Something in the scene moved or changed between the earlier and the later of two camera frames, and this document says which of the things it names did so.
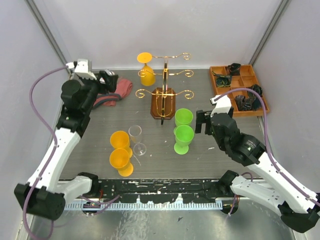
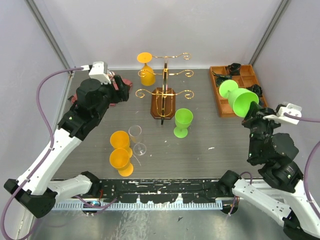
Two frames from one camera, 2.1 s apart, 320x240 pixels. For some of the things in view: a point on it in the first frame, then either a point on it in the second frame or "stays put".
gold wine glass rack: x=163 y=100 stays put
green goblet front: x=184 y=134 → x=239 y=99
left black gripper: x=110 y=85 → x=121 y=95
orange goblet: x=119 y=159 stays put
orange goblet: x=147 y=74 stays put
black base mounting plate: x=159 y=191 stays put
